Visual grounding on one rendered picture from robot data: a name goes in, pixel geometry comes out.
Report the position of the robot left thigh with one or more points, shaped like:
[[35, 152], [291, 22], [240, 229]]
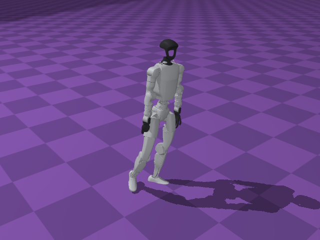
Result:
[[168, 133]]

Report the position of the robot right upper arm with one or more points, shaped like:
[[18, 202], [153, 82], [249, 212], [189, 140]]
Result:
[[152, 73]]

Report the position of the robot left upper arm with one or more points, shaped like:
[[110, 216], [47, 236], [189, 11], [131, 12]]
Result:
[[180, 88]]

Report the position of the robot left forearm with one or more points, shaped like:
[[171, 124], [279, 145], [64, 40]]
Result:
[[178, 101]]

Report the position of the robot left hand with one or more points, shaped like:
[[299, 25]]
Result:
[[177, 118]]

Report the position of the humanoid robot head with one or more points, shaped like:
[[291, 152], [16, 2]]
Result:
[[168, 45]]

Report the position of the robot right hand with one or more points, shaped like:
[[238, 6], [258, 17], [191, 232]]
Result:
[[145, 127]]

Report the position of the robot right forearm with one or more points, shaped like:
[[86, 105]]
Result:
[[148, 107]]

